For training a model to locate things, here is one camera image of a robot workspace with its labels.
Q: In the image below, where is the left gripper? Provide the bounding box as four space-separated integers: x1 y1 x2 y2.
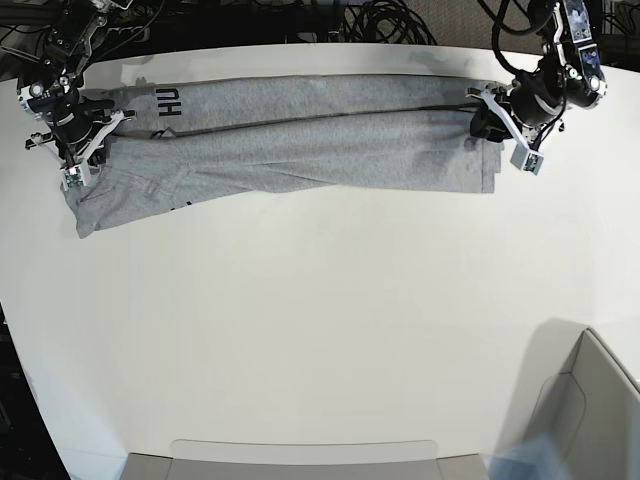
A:
466 82 567 151

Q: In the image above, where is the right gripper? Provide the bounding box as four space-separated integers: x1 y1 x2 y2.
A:
25 102 136 168

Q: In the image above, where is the grey T-shirt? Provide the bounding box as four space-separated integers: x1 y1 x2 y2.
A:
64 75 502 237

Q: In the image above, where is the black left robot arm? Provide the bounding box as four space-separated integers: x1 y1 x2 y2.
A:
470 1 607 150

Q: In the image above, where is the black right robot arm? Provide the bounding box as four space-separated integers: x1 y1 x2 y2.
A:
17 1 131 168

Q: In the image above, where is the grey bin at right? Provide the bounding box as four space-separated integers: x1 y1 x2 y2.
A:
523 329 639 479

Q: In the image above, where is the grey bin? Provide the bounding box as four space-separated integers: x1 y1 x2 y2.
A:
523 329 639 479
121 439 489 479

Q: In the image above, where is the grey bin at bottom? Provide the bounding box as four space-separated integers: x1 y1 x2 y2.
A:
121 439 489 479

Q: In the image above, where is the blue cloth in bin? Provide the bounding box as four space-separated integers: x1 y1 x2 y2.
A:
487 435 559 480

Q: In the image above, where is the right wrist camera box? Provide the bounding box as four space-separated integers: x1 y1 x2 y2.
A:
60 163 92 191

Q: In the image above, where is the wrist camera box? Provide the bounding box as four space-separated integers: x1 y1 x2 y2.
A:
510 145 544 175
60 163 92 191

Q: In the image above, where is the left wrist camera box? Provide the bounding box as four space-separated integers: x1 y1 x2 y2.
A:
510 145 544 175

